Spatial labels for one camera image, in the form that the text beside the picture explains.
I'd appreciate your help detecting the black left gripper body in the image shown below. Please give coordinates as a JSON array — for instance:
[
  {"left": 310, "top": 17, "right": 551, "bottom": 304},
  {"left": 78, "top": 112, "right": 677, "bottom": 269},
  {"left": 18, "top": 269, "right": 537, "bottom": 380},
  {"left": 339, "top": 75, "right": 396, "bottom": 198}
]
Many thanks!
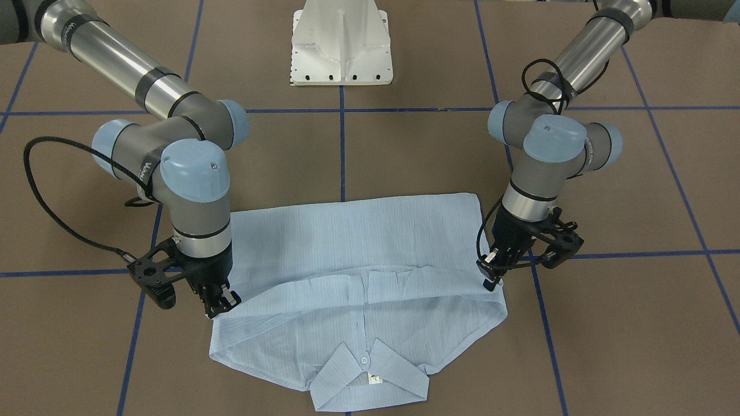
[{"left": 489, "top": 206, "right": 550, "bottom": 263}]

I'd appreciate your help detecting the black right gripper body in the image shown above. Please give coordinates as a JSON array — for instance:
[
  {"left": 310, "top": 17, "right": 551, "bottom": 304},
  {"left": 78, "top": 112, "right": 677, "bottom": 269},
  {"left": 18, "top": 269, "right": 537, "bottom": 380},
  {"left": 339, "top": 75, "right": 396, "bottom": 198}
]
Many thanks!
[{"left": 174, "top": 244, "right": 233, "bottom": 301}]

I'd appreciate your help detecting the light blue button-up shirt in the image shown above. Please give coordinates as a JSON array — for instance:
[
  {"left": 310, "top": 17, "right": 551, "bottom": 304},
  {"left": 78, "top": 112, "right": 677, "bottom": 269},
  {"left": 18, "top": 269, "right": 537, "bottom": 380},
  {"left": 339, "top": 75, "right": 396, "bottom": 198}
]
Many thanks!
[{"left": 209, "top": 193, "right": 508, "bottom": 413}]

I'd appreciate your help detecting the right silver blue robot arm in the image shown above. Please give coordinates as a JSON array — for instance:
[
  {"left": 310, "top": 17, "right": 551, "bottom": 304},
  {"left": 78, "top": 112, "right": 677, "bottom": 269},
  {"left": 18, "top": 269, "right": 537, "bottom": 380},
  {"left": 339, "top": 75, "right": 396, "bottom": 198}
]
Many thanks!
[{"left": 2, "top": 1, "right": 250, "bottom": 319}]

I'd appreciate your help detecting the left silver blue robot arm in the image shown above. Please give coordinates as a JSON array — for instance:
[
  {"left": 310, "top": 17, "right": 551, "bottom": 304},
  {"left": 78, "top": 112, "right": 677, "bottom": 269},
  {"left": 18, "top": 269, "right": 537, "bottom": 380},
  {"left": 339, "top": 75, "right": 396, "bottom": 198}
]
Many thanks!
[{"left": 478, "top": 1, "right": 738, "bottom": 291}]

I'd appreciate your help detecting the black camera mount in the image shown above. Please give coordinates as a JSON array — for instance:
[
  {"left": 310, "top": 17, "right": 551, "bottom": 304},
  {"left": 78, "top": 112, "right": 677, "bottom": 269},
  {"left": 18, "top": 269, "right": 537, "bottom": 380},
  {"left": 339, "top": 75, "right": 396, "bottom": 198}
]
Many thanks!
[
  {"left": 125, "top": 237, "right": 178, "bottom": 310},
  {"left": 530, "top": 206, "right": 584, "bottom": 269}
]

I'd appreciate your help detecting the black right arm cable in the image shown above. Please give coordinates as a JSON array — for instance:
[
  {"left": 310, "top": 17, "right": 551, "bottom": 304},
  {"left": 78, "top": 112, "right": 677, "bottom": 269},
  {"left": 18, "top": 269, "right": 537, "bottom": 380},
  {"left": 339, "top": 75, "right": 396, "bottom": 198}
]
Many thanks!
[{"left": 23, "top": 136, "right": 162, "bottom": 266}]

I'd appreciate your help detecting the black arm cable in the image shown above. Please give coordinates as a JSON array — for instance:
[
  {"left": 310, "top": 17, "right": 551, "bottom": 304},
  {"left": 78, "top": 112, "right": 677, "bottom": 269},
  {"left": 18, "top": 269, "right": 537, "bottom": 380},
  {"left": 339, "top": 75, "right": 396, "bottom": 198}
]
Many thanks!
[
  {"left": 521, "top": 58, "right": 611, "bottom": 115},
  {"left": 23, "top": 136, "right": 162, "bottom": 266}
]

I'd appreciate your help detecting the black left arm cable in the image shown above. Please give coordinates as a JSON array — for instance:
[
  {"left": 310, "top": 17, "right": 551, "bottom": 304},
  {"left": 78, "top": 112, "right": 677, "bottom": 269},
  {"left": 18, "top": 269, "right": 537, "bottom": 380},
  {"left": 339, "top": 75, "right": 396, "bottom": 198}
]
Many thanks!
[{"left": 521, "top": 58, "right": 611, "bottom": 115}]

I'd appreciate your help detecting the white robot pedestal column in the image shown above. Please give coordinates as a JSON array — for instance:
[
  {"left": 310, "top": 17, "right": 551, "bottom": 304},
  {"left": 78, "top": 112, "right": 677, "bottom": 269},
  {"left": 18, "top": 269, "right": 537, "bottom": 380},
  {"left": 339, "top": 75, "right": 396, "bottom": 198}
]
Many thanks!
[{"left": 289, "top": 1, "right": 394, "bottom": 86}]

